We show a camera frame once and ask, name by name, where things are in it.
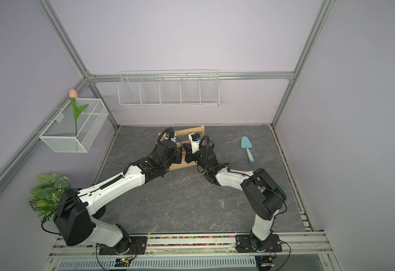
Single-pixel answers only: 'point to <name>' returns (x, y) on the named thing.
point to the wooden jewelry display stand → (184, 163)
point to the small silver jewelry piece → (222, 204)
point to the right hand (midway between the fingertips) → (183, 143)
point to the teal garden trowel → (246, 143)
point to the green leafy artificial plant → (46, 196)
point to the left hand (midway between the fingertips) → (178, 149)
